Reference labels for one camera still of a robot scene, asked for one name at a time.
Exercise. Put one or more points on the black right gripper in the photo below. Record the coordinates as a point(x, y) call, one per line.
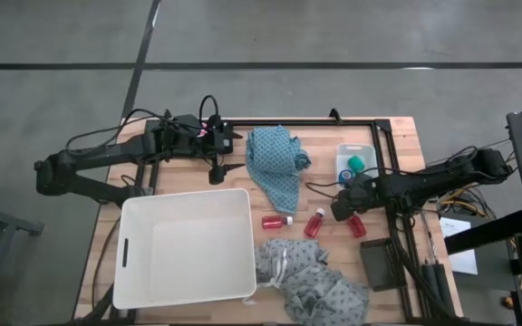
point(347, 204)

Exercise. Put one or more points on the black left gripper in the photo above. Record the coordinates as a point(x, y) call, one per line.
point(188, 145)

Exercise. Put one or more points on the red medicine bottle white cap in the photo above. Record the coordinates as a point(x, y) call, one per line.
point(357, 226)
point(274, 222)
point(313, 225)

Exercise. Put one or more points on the blue bandage roll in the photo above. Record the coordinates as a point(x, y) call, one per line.
point(345, 175)

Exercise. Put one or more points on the green bandage roll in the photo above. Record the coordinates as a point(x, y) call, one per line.
point(356, 164)

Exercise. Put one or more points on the teal patterned hospital gown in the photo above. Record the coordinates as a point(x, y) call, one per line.
point(270, 158)

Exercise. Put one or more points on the small clear plastic container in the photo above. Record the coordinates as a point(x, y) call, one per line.
point(365, 151)

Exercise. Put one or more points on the grey patterned hospital gown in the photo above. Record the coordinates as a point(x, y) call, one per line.
point(306, 280)

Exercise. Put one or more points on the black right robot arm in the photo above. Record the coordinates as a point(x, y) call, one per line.
point(424, 181)

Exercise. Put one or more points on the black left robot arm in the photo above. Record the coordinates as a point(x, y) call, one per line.
point(89, 158)

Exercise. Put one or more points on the small black mesh basket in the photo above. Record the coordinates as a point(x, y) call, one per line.
point(381, 265)

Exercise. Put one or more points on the large white woven plastic bin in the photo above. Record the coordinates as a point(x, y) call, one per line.
point(188, 253)

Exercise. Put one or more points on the white paper sheet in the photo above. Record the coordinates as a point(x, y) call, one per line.
point(465, 265)

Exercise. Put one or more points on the small yellow black object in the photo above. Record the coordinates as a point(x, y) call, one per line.
point(508, 303)

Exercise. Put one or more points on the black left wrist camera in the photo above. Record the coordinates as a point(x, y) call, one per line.
point(186, 123)

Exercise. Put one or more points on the black aluminium table frame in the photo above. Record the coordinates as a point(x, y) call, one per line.
point(283, 122)

